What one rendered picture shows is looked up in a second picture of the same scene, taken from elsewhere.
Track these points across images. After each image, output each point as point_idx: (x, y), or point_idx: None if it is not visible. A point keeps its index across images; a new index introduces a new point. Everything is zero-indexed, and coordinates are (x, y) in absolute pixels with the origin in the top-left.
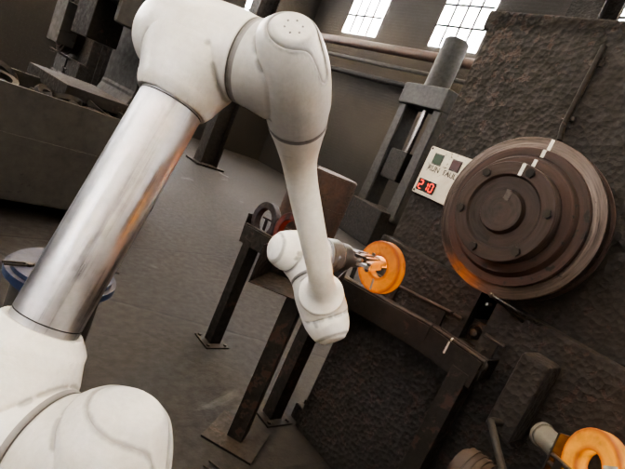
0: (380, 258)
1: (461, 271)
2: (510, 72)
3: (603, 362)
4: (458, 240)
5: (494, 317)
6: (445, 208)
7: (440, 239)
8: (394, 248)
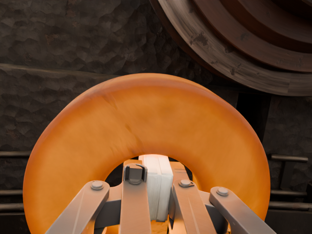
0: (170, 168)
1: (242, 73)
2: None
3: None
4: (222, 4)
5: (272, 125)
6: None
7: (100, 31)
8: (214, 94)
